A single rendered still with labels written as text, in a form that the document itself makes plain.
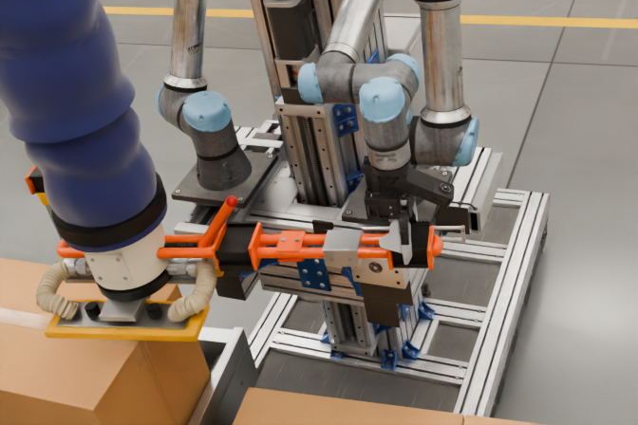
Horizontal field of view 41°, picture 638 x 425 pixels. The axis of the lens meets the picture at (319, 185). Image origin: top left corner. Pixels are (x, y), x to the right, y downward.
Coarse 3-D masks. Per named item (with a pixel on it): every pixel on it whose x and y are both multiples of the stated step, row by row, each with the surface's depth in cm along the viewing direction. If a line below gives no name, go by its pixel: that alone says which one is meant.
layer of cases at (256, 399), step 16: (256, 400) 233; (272, 400) 232; (288, 400) 231; (304, 400) 230; (320, 400) 229; (336, 400) 228; (352, 400) 227; (240, 416) 229; (256, 416) 228; (272, 416) 227; (288, 416) 226; (304, 416) 226; (320, 416) 225; (336, 416) 224; (352, 416) 223; (368, 416) 222; (384, 416) 221; (400, 416) 220; (416, 416) 220; (432, 416) 219; (448, 416) 218; (480, 416) 216
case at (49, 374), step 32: (0, 288) 225; (32, 288) 222; (64, 288) 220; (96, 288) 218; (160, 288) 214; (0, 320) 215; (32, 320) 213; (0, 352) 205; (32, 352) 203; (64, 352) 202; (96, 352) 200; (128, 352) 198; (160, 352) 210; (192, 352) 224; (0, 384) 197; (32, 384) 195; (64, 384) 193; (96, 384) 192; (128, 384) 198; (160, 384) 211; (192, 384) 226; (0, 416) 204; (32, 416) 198; (64, 416) 193; (96, 416) 188; (128, 416) 199; (160, 416) 212
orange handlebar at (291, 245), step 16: (64, 240) 183; (176, 240) 178; (192, 240) 177; (272, 240) 172; (288, 240) 170; (304, 240) 171; (320, 240) 170; (368, 240) 168; (64, 256) 181; (80, 256) 180; (160, 256) 175; (176, 256) 174; (192, 256) 174; (208, 256) 173; (256, 256) 170; (272, 256) 169; (288, 256) 169; (304, 256) 168; (320, 256) 167; (368, 256) 165; (384, 256) 164
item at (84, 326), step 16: (80, 304) 184; (96, 304) 179; (144, 304) 180; (160, 304) 179; (208, 304) 178; (64, 320) 180; (80, 320) 179; (96, 320) 179; (144, 320) 176; (160, 320) 175; (192, 320) 175; (48, 336) 179; (64, 336) 179; (80, 336) 178; (96, 336) 177; (112, 336) 176; (128, 336) 175; (144, 336) 174; (160, 336) 173; (176, 336) 172; (192, 336) 171
